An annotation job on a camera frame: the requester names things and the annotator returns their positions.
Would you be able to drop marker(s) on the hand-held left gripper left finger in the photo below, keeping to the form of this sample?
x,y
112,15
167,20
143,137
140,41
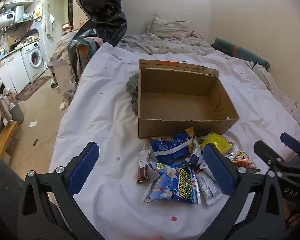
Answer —
x,y
83,170

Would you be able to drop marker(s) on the yellow snack packet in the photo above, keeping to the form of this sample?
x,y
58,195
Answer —
x,y
218,141

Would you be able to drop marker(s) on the white washing machine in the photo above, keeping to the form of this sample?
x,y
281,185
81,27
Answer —
x,y
33,57

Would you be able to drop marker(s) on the brown floor rug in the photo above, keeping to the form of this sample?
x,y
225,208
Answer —
x,y
32,90

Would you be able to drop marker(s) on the white slipper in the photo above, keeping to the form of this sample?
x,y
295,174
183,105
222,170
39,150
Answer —
x,y
63,103

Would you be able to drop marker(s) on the grey waste bin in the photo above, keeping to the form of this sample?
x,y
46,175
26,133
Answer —
x,y
16,112

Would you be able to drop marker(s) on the white hanging towel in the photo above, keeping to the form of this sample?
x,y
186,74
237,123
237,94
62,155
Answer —
x,y
49,25

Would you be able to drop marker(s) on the cardboard box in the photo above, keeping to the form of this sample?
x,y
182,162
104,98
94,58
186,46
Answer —
x,y
180,105

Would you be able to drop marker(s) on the orange red snack packet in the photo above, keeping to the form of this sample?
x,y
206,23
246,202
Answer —
x,y
242,161

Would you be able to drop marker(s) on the white paper sheet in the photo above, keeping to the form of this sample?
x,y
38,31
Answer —
x,y
33,124

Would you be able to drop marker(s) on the grey crumpled cloth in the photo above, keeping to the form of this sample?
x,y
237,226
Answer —
x,y
133,87

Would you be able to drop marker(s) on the brown chocolate bar packet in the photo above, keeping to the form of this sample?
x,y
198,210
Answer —
x,y
143,173

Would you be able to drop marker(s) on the beige pillow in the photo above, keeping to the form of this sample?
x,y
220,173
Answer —
x,y
167,27

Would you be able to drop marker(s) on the red white bar packet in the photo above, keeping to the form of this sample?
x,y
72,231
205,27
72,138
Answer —
x,y
207,190

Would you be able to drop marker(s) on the white water heater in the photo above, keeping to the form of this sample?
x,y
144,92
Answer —
x,y
8,15

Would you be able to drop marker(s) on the blue white cartoon snack bag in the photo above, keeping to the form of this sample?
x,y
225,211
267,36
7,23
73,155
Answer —
x,y
170,187

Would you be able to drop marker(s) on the dark blue white packet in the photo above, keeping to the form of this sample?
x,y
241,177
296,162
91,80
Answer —
x,y
193,160

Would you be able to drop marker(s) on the green folded mat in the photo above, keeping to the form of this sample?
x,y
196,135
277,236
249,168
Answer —
x,y
235,50

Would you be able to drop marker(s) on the white kitchen cabinet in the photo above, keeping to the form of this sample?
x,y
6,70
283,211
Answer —
x,y
12,72

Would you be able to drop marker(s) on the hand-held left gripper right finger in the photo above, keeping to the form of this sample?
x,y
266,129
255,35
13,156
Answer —
x,y
218,170

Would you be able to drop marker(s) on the wooden stool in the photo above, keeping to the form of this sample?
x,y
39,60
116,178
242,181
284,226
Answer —
x,y
5,140

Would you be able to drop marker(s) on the black plastic bag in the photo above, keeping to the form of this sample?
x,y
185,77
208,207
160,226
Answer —
x,y
100,5

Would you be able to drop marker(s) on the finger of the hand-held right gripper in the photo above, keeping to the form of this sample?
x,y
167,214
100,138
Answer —
x,y
291,140
267,155

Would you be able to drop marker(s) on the blue chip bag yellow character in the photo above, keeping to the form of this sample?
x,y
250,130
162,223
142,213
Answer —
x,y
172,146

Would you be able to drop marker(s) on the crumpled grey quilt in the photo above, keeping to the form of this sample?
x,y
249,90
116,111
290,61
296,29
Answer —
x,y
160,45

